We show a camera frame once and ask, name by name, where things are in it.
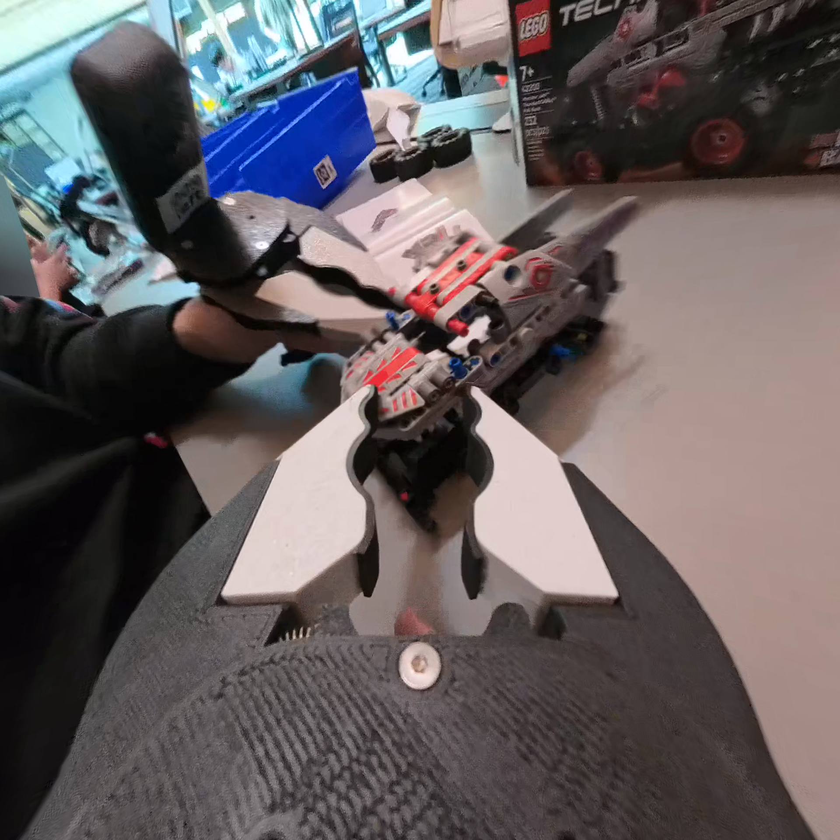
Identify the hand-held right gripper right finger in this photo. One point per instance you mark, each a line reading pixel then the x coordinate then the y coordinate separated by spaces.
pixel 538 525

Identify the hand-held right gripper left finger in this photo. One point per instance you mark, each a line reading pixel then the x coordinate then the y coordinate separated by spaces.
pixel 295 525

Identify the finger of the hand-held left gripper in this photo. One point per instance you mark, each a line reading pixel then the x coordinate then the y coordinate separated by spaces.
pixel 321 334
pixel 341 253

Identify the grey red toy brick truck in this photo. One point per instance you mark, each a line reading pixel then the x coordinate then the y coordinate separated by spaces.
pixel 499 295

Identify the person's left forearm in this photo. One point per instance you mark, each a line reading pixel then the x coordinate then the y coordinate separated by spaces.
pixel 98 354

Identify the grey desk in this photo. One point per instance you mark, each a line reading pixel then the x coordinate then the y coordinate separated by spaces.
pixel 722 394

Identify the person's left hand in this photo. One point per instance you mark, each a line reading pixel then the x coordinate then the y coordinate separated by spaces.
pixel 210 338

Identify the plain blue plastic bin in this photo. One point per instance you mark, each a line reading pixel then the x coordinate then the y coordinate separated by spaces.
pixel 226 148

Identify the white instruction booklet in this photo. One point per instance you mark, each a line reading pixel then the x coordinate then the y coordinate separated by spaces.
pixel 407 210

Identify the blue plastic bin with tag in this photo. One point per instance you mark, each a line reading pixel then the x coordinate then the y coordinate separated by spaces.
pixel 295 144

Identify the white crumpled paper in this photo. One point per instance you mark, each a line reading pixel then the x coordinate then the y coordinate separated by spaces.
pixel 390 118

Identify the person's dark clothing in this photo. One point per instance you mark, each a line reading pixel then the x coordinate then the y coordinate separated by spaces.
pixel 65 558

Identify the cardboard box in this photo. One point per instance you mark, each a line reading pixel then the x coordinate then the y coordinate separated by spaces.
pixel 472 33

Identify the black toy truck box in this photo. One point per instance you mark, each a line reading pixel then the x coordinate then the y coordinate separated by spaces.
pixel 656 98

